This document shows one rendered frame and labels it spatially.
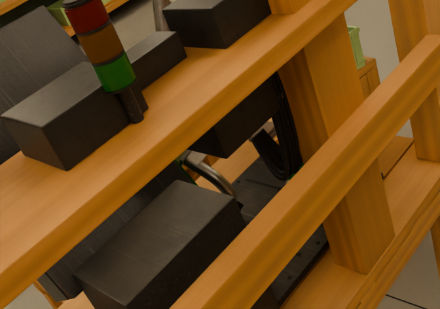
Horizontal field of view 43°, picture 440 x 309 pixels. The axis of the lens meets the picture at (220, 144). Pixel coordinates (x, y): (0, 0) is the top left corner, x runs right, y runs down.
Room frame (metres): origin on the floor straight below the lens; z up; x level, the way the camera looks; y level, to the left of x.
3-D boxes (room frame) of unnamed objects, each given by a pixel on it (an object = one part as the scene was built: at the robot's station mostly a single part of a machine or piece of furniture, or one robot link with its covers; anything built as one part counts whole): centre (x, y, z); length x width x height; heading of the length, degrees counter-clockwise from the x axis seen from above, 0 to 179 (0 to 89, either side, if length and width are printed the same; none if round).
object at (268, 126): (1.63, -0.16, 0.91); 0.10 x 0.08 x 0.03; 128
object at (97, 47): (0.75, 0.10, 1.67); 0.05 x 0.05 x 0.05
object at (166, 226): (0.89, 0.18, 1.07); 0.30 x 0.18 x 0.34; 126
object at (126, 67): (0.75, 0.10, 1.62); 0.05 x 0.05 x 0.05
